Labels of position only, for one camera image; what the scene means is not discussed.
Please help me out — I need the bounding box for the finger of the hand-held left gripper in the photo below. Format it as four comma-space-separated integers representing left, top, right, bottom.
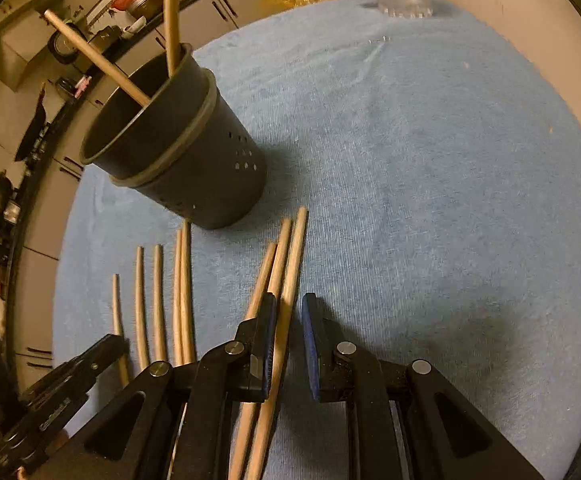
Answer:
20, 335, 130, 407

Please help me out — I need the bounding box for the wooden chopstick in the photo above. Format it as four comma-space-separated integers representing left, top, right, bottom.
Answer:
163, 0, 181, 80
244, 205, 310, 480
43, 8, 152, 106

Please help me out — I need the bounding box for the blue towel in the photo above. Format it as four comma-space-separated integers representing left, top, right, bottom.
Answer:
53, 0, 581, 480

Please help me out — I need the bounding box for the dark grey utensil holder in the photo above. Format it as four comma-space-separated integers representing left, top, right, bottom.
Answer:
79, 42, 268, 231

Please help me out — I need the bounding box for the metal pot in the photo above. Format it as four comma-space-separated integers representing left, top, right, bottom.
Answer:
128, 0, 164, 18

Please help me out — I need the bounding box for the beige range hood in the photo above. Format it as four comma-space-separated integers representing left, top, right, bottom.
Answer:
0, 0, 67, 91

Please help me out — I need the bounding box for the row of wooden chopsticks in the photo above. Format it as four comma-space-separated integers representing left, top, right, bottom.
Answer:
111, 217, 293, 480

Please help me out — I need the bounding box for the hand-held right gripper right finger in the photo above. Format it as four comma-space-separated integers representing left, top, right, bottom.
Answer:
301, 292, 546, 480

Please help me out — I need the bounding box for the black frying pan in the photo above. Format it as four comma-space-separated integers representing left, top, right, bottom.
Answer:
14, 82, 54, 162

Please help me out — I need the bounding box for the rice cooker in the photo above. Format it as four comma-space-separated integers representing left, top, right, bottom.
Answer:
48, 22, 121, 67

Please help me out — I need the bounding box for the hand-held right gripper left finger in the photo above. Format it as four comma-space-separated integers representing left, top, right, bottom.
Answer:
45, 292, 277, 480

